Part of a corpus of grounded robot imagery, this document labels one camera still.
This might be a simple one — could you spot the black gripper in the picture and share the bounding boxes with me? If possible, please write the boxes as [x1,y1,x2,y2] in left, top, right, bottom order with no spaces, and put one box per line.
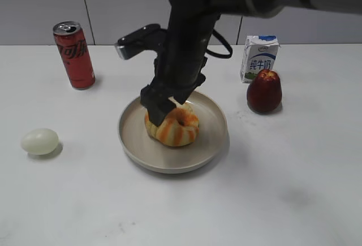
[141,11,220,126]

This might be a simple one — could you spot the beige round plate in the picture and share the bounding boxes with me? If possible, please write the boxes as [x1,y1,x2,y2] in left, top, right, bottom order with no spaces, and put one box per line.
[118,92,228,174]

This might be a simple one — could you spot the white milk carton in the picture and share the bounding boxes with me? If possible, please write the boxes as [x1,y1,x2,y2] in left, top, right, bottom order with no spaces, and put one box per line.
[240,35,279,83]

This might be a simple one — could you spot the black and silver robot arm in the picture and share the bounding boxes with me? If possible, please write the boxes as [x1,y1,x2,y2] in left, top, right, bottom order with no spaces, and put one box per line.
[141,0,361,125]

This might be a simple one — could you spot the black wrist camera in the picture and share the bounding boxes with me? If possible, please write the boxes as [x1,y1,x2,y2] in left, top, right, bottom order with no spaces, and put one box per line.
[114,24,167,60]

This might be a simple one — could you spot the orange striped croissant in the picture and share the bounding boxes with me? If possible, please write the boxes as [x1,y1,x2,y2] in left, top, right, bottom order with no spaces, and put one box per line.
[144,103,199,147]

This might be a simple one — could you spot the red cola can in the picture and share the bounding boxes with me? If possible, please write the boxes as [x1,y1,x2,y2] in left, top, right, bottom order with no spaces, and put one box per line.
[53,21,96,89]

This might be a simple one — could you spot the white egg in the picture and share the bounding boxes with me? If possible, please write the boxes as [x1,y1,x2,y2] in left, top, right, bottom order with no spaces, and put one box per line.
[20,128,59,155]

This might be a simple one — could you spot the black cable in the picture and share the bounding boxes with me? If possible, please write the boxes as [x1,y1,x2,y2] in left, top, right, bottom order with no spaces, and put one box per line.
[205,29,233,59]

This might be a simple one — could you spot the red apple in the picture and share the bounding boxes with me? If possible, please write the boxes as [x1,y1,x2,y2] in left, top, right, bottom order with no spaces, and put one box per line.
[247,69,282,113]

